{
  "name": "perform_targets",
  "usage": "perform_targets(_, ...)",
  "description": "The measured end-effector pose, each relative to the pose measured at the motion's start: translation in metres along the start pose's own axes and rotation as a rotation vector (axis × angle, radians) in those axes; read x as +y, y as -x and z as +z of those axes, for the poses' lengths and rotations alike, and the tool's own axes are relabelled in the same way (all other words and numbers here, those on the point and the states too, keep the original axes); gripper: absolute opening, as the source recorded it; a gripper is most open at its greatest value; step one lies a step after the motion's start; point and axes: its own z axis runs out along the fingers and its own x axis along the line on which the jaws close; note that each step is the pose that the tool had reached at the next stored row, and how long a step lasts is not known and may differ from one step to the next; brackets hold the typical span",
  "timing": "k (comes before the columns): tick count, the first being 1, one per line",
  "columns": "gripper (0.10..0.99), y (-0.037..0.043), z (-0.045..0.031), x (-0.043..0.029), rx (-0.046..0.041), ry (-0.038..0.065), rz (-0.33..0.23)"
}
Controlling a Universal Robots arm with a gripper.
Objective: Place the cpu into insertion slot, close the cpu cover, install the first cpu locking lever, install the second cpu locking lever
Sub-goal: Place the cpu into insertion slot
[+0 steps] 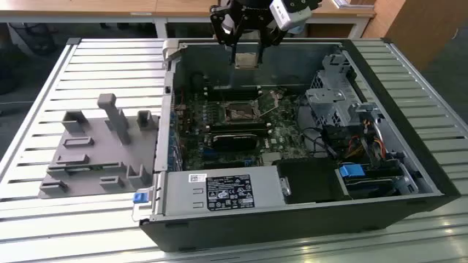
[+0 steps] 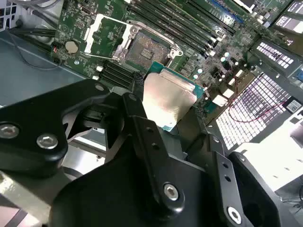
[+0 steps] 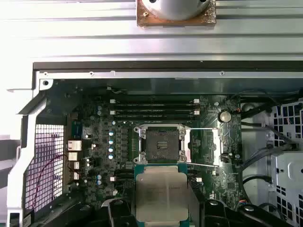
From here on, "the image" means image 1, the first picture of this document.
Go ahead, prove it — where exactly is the silver drive cage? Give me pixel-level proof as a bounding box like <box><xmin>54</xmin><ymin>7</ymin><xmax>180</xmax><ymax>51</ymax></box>
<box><xmin>305</xmin><ymin>53</ymin><xmax>384</xmax><ymax>129</ymax></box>

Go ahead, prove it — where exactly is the silver CPU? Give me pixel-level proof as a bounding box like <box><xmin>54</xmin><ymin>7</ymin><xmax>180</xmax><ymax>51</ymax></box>
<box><xmin>236</xmin><ymin>52</ymin><xmax>260</xmax><ymax>70</ymax></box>

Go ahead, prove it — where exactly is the wooden desk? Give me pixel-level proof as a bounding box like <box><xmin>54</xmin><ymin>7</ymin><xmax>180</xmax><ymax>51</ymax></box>
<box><xmin>0</xmin><ymin>0</ymin><xmax>161</xmax><ymax>39</ymax></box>
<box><xmin>153</xmin><ymin>0</ymin><xmax>377</xmax><ymax>39</ymax></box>

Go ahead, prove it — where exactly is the silver power supply unit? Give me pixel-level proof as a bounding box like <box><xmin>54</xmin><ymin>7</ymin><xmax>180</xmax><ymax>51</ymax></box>
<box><xmin>160</xmin><ymin>165</ymin><xmax>285</xmax><ymax>216</ymax></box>

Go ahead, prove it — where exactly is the black PC case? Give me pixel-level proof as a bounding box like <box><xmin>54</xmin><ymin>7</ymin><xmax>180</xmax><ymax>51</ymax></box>
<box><xmin>138</xmin><ymin>38</ymin><xmax>461</xmax><ymax>253</ymax></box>

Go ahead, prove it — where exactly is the green RAM stick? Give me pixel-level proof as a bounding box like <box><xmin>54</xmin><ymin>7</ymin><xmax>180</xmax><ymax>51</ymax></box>
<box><xmin>64</xmin><ymin>163</ymin><xmax>120</xmax><ymax>173</ymax></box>

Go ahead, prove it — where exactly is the blue disk carrier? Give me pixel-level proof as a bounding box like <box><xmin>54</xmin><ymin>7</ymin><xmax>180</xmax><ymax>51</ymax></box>
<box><xmin>337</xmin><ymin>163</ymin><xmax>366</xmax><ymax>180</ymax></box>

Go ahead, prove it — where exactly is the wooden cabinet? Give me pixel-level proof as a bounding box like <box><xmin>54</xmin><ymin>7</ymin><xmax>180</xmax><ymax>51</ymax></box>
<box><xmin>361</xmin><ymin>0</ymin><xmax>468</xmax><ymax>72</ymax></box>

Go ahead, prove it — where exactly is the black disk drive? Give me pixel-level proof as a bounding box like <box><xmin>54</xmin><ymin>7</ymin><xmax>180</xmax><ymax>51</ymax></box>
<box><xmin>342</xmin><ymin>175</ymin><xmax>401</xmax><ymax>199</ymax></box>

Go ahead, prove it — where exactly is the green motherboard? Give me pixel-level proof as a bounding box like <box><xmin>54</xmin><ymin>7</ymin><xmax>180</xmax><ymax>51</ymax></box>
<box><xmin>170</xmin><ymin>84</ymin><xmax>318</xmax><ymax>170</ymax></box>

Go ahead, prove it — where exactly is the CPU socket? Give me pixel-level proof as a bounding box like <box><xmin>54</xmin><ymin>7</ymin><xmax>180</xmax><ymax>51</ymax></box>
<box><xmin>221</xmin><ymin>100</ymin><xmax>262</xmax><ymax>123</ymax></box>

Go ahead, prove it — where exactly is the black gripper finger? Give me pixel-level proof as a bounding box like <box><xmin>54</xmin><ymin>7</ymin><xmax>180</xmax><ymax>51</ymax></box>
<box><xmin>209</xmin><ymin>5</ymin><xmax>238</xmax><ymax>66</ymax></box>
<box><xmin>254</xmin><ymin>15</ymin><xmax>288</xmax><ymax>66</ymax></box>

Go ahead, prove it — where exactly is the grey parts rack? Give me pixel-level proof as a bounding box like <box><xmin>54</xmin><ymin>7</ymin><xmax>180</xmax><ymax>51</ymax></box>
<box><xmin>37</xmin><ymin>93</ymin><xmax>161</xmax><ymax>200</ymax></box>

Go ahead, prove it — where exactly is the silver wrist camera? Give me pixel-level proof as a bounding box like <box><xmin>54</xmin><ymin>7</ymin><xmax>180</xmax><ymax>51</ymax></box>
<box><xmin>269</xmin><ymin>0</ymin><xmax>316</xmax><ymax>30</ymax></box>

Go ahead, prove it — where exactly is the black plastic shroud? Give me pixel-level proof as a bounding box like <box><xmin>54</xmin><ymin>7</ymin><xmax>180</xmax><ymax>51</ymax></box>
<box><xmin>276</xmin><ymin>158</ymin><xmax>348</xmax><ymax>205</ymax></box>

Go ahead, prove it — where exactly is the graphics card with fan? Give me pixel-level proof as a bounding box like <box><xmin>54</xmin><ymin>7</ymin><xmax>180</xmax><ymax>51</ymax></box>
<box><xmin>209</xmin><ymin>131</ymin><xmax>260</xmax><ymax>153</ymax></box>

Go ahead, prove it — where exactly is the orange yellow wire bundle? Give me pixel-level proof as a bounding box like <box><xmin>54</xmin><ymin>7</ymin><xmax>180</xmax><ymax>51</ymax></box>
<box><xmin>345</xmin><ymin>136</ymin><xmax>388</xmax><ymax>159</ymax></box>

